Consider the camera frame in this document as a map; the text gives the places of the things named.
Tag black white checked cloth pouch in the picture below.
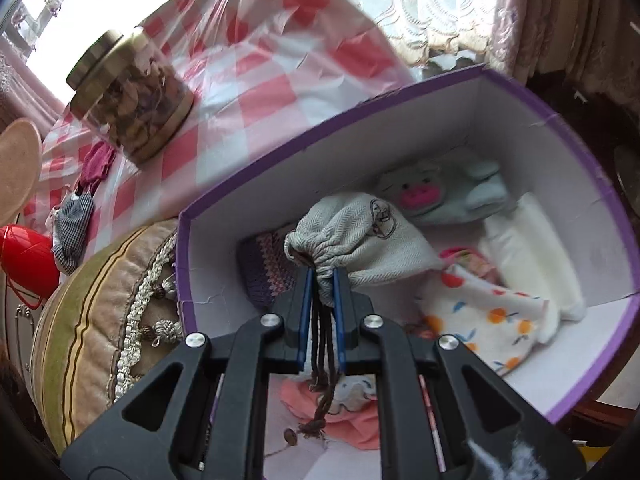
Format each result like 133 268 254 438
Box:
50 192 96 275

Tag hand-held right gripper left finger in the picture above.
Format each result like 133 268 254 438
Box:
60 265 315 480

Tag cream furniture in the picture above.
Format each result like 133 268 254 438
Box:
2 280 46 376

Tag purple striped knit sock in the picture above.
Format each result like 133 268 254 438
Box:
237 234 301 311

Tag magenta knit glove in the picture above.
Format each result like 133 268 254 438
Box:
80 141 117 196

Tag purple rimmed white box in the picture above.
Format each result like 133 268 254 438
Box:
175 64 640 426

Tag pale blue small cloth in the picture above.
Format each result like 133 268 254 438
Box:
332 377 379 411

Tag beige drape curtain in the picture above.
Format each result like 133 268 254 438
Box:
495 0 640 97

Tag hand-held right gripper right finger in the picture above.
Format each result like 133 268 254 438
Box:
332 266 586 480

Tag red white checked tablecloth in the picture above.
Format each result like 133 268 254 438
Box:
25 0 416 241

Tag pink floral cloth pouch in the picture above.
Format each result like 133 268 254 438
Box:
440 246 497 283

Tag white tissue packet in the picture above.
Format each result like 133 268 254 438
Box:
479 194 587 342

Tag grey herringbone drawstring bag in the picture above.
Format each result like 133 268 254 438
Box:
282 194 444 445

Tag white lace curtain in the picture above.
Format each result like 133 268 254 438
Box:
340 0 521 68

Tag pale green pig plush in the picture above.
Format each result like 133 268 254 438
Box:
375 157 508 226

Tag red plastic pot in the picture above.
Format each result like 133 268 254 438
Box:
0 225 61 311

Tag salmon pink cloth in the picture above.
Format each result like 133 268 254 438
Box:
280 377 382 452

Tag glass jar of nuts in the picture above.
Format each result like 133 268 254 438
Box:
66 27 196 165

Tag fruit print white cloth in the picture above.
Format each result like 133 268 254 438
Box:
417 260 551 377

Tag round tan woven mat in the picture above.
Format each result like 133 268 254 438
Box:
0 117 44 227

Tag striped beige cushion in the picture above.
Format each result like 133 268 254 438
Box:
30 217 187 456

